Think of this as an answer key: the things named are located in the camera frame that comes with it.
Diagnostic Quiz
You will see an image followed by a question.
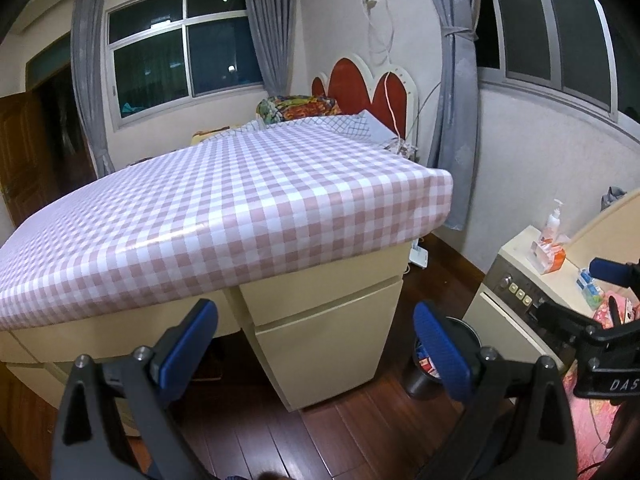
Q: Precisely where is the floral mattress pad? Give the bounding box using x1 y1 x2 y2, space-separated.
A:
384 137 421 164

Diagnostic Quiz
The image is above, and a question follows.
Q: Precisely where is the pink checkered tablecloth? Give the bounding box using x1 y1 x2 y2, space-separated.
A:
0 119 455 332

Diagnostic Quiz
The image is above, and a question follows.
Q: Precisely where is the orange tissue pack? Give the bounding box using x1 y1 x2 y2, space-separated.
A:
530 233 569 276

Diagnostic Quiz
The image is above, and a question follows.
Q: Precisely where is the grey crumpled cloth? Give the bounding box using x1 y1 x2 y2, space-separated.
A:
599 185 629 212

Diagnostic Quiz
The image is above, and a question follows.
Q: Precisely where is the cream bedside cabinet with buttons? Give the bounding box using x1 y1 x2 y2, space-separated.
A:
462 224 602 377

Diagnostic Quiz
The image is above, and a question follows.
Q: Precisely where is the brown wooden door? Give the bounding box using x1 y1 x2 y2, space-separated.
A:
0 92 57 227

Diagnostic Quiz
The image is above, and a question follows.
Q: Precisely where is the white floor adapter box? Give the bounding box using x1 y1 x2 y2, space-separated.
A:
408 239 431 269

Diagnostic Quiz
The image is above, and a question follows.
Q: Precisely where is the side window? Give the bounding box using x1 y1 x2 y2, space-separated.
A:
474 0 640 127

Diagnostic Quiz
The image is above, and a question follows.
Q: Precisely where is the white hanging cable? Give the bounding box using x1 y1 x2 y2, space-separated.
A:
366 5 409 142

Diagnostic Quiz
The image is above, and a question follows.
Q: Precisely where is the blue and white box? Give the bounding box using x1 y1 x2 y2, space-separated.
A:
574 267 604 309

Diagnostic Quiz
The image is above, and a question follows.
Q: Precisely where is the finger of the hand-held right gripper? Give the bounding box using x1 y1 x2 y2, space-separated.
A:
588 257 640 291
529 299 602 352

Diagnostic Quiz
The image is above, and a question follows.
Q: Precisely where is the black trash bucket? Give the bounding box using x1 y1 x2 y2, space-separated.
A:
404 315 482 401

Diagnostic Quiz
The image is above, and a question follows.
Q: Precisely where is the pink floral blanket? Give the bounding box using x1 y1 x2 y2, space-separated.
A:
562 292 640 480

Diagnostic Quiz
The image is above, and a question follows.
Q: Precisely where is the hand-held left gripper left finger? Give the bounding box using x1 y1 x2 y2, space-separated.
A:
51 298 220 480

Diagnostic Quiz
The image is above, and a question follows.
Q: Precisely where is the large sliding window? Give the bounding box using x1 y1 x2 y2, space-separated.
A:
103 0 267 129

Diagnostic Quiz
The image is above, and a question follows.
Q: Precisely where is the cream headboard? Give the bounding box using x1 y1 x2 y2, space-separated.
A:
567 194 640 272

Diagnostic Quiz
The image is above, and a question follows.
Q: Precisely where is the red and white headboard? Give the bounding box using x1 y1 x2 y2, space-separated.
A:
310 51 421 152

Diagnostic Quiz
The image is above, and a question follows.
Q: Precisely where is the colourful patterned pillow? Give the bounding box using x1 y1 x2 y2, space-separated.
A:
255 93 342 124

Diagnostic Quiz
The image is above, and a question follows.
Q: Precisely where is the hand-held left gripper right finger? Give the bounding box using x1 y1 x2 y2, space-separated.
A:
412 301 582 480

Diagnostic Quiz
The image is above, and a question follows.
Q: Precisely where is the white pump bottle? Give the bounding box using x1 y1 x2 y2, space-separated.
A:
542 198 567 242

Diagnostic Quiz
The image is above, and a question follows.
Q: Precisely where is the cream desk with drawers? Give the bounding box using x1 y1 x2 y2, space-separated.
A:
0 247 406 414

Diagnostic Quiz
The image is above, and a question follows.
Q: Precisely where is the tied grey curtain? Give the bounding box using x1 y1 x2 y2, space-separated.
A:
416 0 484 232

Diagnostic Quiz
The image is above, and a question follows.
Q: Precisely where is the green transom window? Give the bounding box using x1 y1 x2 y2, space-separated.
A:
24 32 74 92

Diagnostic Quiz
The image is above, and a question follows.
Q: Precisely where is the white grid bedsheet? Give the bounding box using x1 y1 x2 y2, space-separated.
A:
192 112 397 152

